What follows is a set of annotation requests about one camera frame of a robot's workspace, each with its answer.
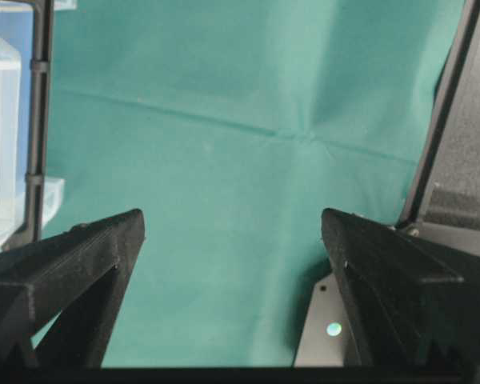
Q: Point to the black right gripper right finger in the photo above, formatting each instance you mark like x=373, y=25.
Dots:
x=405, y=297

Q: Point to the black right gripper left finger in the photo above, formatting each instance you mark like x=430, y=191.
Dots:
x=60, y=297

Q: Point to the black aluminium frame rail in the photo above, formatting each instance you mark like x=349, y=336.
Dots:
x=40, y=69

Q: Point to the clear plastic storage case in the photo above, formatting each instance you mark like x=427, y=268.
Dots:
x=16, y=37

